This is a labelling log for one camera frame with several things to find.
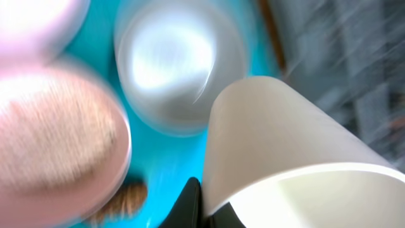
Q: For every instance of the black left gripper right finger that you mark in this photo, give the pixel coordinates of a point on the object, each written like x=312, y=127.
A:
x=225, y=217

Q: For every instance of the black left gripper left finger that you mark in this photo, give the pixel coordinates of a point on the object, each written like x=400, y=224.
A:
x=186, y=212

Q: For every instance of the white cup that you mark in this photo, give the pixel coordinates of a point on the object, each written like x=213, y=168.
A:
x=279, y=161

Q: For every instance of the pink bowl with rice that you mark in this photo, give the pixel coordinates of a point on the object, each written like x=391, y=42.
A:
x=65, y=145

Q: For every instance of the grey bowl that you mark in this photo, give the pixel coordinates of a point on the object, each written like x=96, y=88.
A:
x=173, y=58

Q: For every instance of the teal serving tray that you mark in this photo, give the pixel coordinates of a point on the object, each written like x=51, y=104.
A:
x=164, y=162

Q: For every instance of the brown food scrap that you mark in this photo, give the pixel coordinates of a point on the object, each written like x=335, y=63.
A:
x=125, y=204

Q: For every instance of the grey dish rack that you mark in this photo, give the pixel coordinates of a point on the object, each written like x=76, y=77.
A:
x=347, y=57

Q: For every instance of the pink round plate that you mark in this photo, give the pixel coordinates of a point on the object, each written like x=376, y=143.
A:
x=38, y=30

